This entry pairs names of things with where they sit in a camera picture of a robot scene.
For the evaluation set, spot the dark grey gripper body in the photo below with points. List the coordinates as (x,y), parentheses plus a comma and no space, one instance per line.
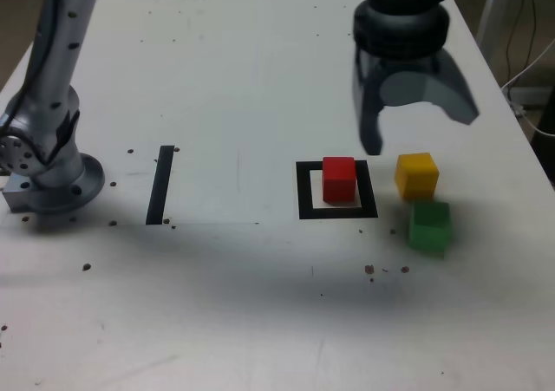
(407,63)

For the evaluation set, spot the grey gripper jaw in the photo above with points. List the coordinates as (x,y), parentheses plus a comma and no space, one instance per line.
(366,105)
(451,92)

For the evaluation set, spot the red cube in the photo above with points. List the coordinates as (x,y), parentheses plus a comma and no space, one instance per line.
(339,180)

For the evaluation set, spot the yellow cube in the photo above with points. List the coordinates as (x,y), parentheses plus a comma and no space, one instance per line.
(416,176)

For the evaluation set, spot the green cube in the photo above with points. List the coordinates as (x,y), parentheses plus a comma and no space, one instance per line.
(429,230)

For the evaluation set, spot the black tape square outline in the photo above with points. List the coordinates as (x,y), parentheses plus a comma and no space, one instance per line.
(303,191)

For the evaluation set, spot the black tape strip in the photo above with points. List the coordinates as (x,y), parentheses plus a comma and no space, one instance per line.
(158,187)

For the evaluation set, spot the white metal frame leg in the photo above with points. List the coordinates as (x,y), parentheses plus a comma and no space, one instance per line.
(490,5)

